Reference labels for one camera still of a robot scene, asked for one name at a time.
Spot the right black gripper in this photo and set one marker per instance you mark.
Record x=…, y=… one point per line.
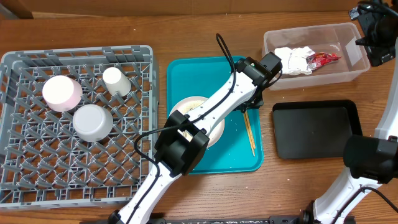
x=379, y=54

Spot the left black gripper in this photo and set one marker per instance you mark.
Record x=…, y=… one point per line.
x=258, y=102

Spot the wooden chopstick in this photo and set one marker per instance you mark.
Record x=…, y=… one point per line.
x=251, y=130
x=248, y=130

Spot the white paper napkin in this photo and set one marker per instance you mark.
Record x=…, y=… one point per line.
x=294, y=61

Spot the large pink dinner plate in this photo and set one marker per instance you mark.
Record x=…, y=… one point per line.
x=191, y=103

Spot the red snack wrapper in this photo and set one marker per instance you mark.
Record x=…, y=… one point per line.
x=318, y=60

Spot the pale green cup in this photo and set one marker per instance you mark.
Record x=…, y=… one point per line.
x=116, y=81

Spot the pale green bowl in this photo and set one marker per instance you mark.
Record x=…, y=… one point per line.
x=92, y=123

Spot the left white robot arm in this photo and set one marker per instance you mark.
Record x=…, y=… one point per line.
x=184, y=138

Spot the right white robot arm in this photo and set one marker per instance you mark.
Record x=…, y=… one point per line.
x=369, y=161

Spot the clear plastic waste bin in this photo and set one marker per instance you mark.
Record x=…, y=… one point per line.
x=331, y=38

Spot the grey plastic dishwasher rack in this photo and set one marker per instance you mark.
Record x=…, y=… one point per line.
x=44, y=164

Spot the black rectangular tray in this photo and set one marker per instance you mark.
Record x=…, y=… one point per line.
x=314, y=129

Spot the teal plastic serving tray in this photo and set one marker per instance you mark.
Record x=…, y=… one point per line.
x=232, y=152

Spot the black rail at table edge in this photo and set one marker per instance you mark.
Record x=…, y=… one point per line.
x=270, y=220

